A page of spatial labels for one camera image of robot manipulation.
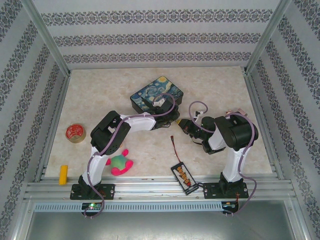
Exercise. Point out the starry night painted tin box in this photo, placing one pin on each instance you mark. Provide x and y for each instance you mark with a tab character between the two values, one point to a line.
156	91

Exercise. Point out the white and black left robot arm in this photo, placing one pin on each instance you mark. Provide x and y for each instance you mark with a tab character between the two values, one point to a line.
140	123

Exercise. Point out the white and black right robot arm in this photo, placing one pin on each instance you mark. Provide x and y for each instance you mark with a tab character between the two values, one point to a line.
237	132

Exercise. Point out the pink plastic toy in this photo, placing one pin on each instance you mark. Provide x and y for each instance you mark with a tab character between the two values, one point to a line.
240	111

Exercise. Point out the black battery balance board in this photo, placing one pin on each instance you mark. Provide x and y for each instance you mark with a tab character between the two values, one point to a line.
184	178

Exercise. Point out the plush panda toy with glasses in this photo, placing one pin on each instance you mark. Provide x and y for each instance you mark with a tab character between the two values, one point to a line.
118	162

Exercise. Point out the red printed tape roll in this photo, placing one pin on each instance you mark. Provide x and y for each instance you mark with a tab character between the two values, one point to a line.
75	132

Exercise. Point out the grey metal shelf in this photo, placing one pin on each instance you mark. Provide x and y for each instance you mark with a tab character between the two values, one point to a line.
160	226

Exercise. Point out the small circuit board green light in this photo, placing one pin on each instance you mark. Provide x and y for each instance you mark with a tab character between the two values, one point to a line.
92	206

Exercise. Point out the yellow rectangular block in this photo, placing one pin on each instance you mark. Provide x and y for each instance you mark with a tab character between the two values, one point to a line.
63	175

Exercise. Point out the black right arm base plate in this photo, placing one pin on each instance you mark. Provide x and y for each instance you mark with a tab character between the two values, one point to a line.
211	191

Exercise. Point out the aluminium table side rail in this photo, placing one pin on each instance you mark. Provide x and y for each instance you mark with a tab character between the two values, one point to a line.
58	107
260	100

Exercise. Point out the aluminium mounting rail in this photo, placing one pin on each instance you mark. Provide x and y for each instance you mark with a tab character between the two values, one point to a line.
155	192

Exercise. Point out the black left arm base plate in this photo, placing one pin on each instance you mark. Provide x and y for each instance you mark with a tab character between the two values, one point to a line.
108	191

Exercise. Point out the aluminium frame post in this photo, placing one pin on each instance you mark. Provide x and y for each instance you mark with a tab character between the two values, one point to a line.
45	35
268	35

